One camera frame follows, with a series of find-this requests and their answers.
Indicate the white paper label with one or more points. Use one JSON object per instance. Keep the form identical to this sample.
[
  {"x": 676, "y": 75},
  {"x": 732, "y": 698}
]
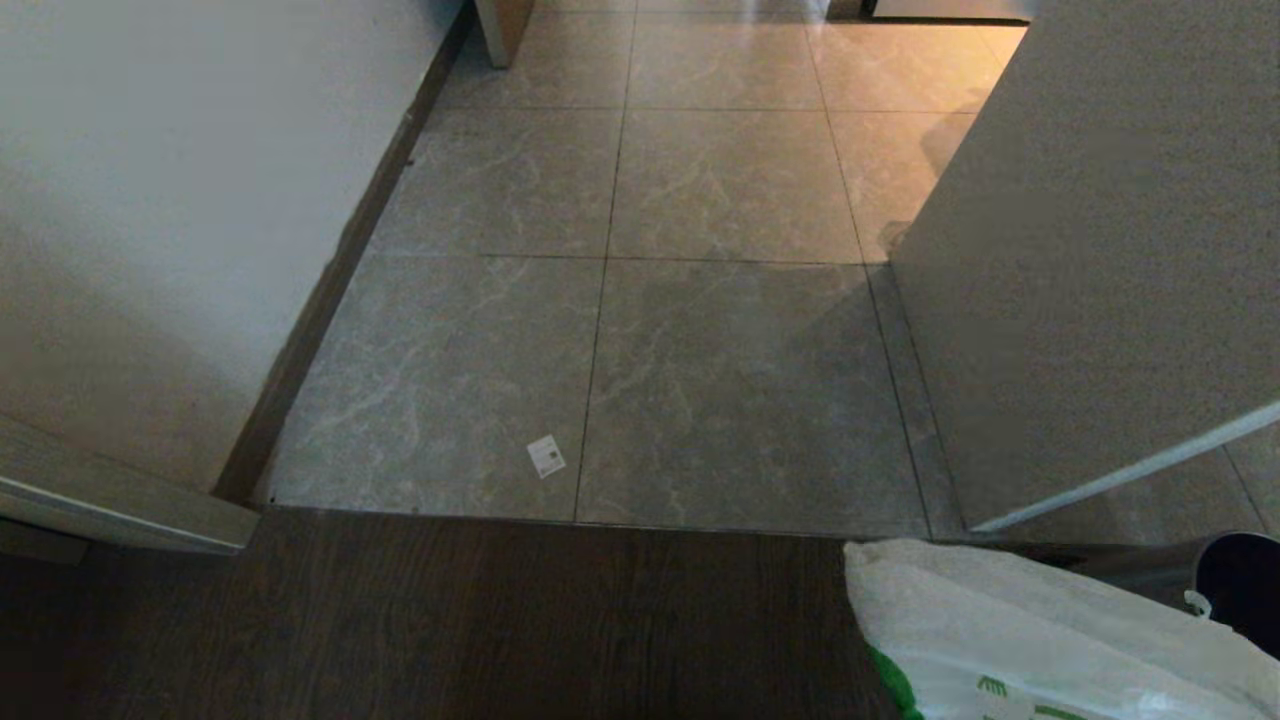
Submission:
[{"x": 546, "y": 457}]

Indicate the wooden door frame post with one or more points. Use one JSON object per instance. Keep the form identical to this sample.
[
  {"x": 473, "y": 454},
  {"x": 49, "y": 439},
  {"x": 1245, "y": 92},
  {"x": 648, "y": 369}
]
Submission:
[{"x": 503, "y": 25}]

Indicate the dark wooden baseboard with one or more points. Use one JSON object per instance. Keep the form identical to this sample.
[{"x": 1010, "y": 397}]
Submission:
[{"x": 335, "y": 270}]

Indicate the white plastic trash bag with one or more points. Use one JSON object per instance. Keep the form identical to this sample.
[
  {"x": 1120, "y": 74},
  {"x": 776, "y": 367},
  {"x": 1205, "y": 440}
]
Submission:
[{"x": 1000, "y": 630}]

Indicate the grey door frame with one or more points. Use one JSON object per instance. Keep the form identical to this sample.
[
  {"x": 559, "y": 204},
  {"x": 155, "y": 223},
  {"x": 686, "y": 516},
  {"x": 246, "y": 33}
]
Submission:
[{"x": 110, "y": 495}]

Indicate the steel trash bin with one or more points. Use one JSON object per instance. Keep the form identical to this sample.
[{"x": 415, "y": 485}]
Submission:
[{"x": 1240, "y": 585}]

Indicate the white door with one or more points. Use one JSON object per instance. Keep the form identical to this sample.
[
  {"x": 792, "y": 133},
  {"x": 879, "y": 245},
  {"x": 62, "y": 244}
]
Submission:
[{"x": 1090, "y": 270}]

